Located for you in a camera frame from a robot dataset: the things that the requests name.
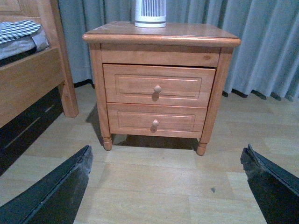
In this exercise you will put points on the checkered bed sheet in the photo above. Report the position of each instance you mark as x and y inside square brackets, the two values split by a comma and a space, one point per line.
[11, 31]

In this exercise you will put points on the wooden drawer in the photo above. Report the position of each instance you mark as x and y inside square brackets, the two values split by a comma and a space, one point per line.
[156, 120]
[158, 85]

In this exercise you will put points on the white cylindrical air purifier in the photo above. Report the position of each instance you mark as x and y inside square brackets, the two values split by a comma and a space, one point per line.
[150, 13]

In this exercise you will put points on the grey curtain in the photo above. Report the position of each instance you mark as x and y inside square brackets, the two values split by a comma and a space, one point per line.
[267, 61]

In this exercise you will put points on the wooden nightstand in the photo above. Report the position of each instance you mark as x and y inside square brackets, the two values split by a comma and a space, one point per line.
[175, 45]

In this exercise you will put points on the grey mattress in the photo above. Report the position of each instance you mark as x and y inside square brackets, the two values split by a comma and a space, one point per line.
[36, 40]

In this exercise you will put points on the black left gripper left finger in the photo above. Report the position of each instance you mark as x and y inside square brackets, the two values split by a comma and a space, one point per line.
[54, 199]

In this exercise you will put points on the wooden bed frame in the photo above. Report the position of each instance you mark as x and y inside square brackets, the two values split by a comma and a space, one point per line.
[25, 81]

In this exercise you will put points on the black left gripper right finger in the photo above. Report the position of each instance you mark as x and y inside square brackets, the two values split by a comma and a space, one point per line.
[275, 190]

